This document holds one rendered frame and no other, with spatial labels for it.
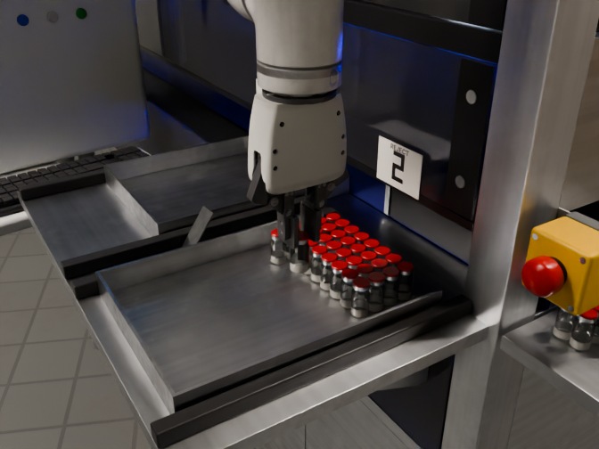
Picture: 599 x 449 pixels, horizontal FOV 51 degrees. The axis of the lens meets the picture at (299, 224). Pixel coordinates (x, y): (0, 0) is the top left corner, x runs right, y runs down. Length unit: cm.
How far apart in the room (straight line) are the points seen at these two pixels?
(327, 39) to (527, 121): 22
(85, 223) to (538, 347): 68
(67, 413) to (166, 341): 129
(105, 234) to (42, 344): 134
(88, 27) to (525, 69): 103
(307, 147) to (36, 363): 170
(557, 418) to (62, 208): 83
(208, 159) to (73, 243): 35
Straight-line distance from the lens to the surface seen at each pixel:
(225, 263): 87
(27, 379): 217
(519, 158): 68
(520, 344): 77
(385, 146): 84
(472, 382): 85
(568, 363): 76
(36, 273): 270
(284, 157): 63
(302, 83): 60
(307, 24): 59
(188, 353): 72
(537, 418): 98
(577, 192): 77
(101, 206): 108
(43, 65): 145
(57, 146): 150
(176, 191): 110
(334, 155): 67
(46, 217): 107
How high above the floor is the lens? 133
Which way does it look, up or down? 28 degrees down
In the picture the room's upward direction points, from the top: straight up
